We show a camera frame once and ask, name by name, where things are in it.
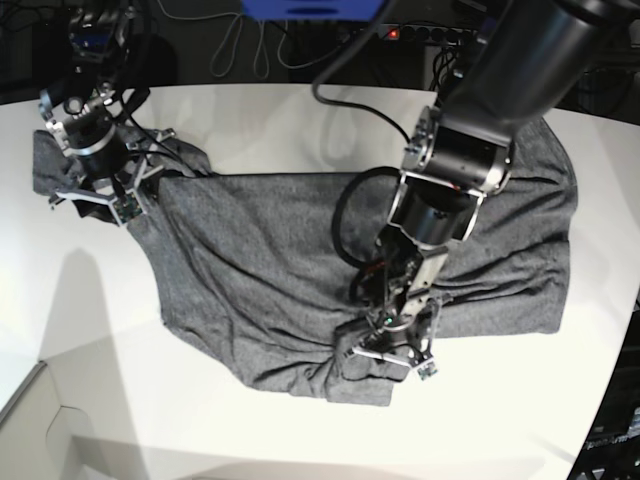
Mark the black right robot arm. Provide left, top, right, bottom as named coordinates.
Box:
left=33, top=1, right=178, bottom=226

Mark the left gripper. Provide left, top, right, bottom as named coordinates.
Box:
left=345, top=294, right=443, bottom=370

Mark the white power strip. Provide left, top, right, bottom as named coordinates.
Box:
left=377, top=23, right=477, bottom=46

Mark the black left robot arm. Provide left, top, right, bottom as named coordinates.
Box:
left=345, top=1, right=639, bottom=377

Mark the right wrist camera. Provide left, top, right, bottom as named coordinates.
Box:
left=110, top=191, right=145, bottom=226

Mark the grey t-shirt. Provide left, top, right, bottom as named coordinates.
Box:
left=30, top=117, right=581, bottom=409

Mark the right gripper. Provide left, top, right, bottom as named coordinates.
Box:
left=49, top=128, right=175, bottom=215

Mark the blue box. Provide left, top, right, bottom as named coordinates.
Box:
left=241, top=0, right=384, bottom=22

